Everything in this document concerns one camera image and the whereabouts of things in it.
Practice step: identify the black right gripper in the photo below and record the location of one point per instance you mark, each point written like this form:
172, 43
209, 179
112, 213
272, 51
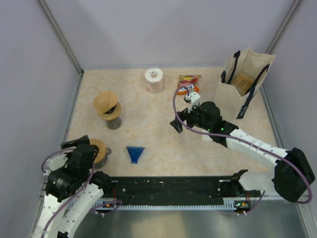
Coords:
184, 115

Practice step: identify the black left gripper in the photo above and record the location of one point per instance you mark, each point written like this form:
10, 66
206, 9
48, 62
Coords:
73, 143

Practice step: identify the brown paper coffee filter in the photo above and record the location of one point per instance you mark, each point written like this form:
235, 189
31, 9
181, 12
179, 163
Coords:
104, 101

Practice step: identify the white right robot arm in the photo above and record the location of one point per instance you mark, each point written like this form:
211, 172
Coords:
290, 173

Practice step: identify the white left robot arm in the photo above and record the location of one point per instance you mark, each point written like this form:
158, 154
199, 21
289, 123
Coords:
74, 184

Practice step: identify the orange snack bag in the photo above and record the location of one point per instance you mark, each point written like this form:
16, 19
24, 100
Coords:
188, 81

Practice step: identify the white toilet paper roll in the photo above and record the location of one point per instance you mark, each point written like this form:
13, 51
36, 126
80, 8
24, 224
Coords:
155, 80

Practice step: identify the brown box in bag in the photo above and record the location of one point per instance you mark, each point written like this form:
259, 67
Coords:
242, 83

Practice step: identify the cream canvas tote bag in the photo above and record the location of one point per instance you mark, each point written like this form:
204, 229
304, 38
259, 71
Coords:
256, 66

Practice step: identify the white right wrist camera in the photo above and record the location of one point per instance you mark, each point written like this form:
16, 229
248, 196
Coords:
193, 99

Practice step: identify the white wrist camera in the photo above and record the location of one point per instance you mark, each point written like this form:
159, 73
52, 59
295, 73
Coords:
193, 99
53, 163

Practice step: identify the glass pitcher with handle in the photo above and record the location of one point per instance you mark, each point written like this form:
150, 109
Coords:
99, 165

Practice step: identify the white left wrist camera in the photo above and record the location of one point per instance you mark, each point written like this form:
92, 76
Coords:
53, 163

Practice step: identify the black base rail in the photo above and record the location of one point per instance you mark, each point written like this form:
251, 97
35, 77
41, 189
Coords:
192, 190

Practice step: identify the grey slotted cable duct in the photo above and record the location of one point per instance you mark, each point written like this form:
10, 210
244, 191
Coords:
226, 205

